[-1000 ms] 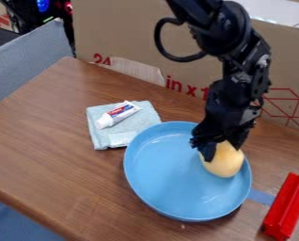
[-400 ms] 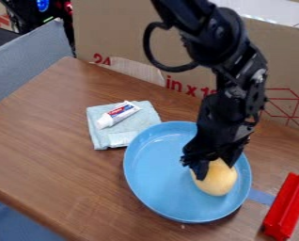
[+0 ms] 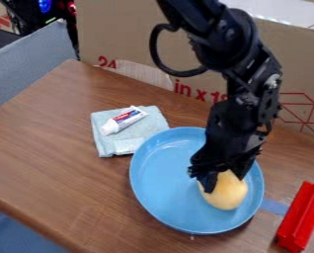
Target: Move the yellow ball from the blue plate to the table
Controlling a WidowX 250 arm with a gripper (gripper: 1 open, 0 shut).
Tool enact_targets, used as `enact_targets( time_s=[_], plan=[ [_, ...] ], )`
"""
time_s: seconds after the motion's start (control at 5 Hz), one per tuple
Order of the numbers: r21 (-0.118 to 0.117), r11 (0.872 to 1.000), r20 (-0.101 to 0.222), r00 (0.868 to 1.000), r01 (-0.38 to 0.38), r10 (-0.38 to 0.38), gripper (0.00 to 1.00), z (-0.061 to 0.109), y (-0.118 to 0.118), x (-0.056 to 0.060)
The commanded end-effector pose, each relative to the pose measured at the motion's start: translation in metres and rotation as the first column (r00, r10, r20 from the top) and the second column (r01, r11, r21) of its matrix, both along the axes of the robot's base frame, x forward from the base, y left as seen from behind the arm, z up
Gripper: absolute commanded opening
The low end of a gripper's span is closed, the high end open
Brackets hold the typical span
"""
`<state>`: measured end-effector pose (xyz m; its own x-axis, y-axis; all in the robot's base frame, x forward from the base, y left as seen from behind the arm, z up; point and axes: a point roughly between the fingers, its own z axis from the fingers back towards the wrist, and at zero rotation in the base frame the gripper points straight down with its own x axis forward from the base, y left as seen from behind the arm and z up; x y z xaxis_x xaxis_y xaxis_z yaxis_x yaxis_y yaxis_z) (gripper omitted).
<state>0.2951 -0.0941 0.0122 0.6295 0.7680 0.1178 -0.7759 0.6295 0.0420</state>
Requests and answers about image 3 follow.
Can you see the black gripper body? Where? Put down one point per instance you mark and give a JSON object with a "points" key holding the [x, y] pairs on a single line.
{"points": [[233, 134]]}

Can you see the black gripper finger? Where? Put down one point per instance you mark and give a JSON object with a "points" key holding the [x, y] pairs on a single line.
{"points": [[244, 163], [206, 176]]}

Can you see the yellow ball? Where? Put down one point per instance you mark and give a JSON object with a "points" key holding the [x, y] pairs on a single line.
{"points": [[229, 193]]}

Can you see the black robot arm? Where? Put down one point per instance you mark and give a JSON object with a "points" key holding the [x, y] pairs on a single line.
{"points": [[225, 40]]}

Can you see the blue plate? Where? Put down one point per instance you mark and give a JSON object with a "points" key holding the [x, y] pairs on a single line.
{"points": [[169, 193]]}

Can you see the blue tape strip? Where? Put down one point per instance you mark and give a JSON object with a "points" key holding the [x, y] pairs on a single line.
{"points": [[274, 207]]}

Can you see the light blue folded cloth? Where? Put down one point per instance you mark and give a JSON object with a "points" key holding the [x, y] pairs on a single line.
{"points": [[126, 141]]}

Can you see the red plastic block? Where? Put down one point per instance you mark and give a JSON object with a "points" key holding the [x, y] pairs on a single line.
{"points": [[297, 225]]}

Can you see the white toothpaste tube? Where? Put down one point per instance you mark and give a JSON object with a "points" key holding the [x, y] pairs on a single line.
{"points": [[129, 116]]}

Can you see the brown cardboard box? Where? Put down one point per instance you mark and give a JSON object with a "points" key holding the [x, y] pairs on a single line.
{"points": [[114, 30]]}

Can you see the black machine with lights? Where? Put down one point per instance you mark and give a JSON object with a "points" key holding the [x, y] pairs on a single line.
{"points": [[33, 14]]}

